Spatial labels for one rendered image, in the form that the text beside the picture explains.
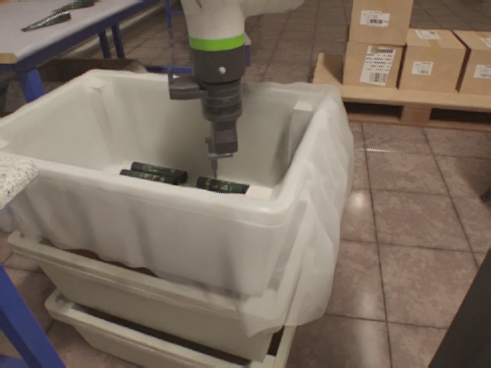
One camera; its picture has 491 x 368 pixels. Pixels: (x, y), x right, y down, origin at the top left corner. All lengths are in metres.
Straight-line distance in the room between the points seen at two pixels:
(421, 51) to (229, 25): 1.78
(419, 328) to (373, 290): 0.17
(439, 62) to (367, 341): 1.62
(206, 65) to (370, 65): 1.75
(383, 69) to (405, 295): 1.39
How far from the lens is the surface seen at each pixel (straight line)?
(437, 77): 2.37
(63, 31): 1.23
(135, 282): 0.72
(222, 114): 0.67
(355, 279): 1.31
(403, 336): 1.22
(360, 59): 2.30
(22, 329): 0.57
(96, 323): 0.97
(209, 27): 0.61
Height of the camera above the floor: 0.98
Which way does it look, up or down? 36 degrees down
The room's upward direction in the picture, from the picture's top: 2 degrees counter-clockwise
